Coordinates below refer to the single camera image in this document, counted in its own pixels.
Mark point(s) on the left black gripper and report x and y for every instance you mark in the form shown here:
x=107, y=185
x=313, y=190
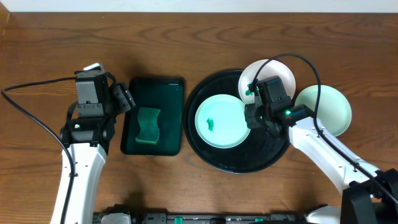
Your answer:
x=123, y=98

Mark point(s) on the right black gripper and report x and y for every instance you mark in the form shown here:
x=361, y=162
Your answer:
x=250, y=120

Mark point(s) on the green sponge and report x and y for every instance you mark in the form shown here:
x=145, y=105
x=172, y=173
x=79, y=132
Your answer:
x=149, y=131

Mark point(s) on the mint plate with green stain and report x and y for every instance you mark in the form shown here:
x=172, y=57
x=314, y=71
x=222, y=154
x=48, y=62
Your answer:
x=334, y=109

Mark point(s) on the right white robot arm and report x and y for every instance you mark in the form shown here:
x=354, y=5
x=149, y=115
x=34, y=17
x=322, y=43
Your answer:
x=369, y=195

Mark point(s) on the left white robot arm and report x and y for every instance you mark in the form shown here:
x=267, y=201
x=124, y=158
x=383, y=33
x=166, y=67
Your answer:
x=85, y=137

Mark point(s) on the round black tray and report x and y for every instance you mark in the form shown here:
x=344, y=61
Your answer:
x=257, y=152

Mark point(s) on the dark green rectangular tray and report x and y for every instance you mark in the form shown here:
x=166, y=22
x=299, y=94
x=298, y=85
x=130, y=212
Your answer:
x=166, y=94

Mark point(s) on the white plate with green stain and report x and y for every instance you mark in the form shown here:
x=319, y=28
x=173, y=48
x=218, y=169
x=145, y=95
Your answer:
x=273, y=68

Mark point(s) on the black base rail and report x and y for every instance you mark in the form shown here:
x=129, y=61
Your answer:
x=121, y=214

